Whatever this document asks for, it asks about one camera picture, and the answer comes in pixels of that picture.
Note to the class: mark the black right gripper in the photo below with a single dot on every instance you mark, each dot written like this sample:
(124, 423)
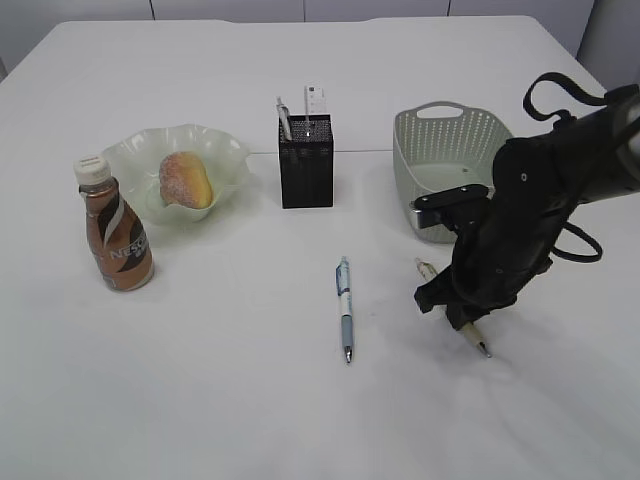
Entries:
(494, 259)

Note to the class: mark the cream ballpoint pen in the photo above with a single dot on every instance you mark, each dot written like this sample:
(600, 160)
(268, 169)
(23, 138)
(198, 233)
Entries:
(471, 333)

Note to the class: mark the clear plastic ruler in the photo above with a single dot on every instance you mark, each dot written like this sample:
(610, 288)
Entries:
(314, 103)

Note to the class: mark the white grey ballpoint pen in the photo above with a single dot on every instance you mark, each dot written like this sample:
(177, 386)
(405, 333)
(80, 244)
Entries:
(284, 118)

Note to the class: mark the yellow bread roll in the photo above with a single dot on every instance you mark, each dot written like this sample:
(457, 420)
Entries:
(184, 181)

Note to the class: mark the brown coffee bottle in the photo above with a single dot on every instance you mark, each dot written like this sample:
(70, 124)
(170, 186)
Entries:
(115, 234)

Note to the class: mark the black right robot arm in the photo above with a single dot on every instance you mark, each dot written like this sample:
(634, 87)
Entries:
(581, 160)

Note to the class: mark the blue patterned pen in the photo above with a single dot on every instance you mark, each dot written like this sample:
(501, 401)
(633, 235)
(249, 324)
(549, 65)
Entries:
(343, 287)

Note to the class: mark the green plastic woven basket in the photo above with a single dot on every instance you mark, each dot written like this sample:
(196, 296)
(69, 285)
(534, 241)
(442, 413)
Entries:
(442, 145)

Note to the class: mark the black mesh pen holder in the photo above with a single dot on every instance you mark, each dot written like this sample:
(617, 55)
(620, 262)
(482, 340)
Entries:
(306, 162)

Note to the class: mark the frosted green wavy plate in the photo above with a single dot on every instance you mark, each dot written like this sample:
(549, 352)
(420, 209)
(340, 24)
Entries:
(136, 163)

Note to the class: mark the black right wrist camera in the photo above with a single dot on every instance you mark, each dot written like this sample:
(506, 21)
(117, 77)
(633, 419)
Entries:
(455, 209)

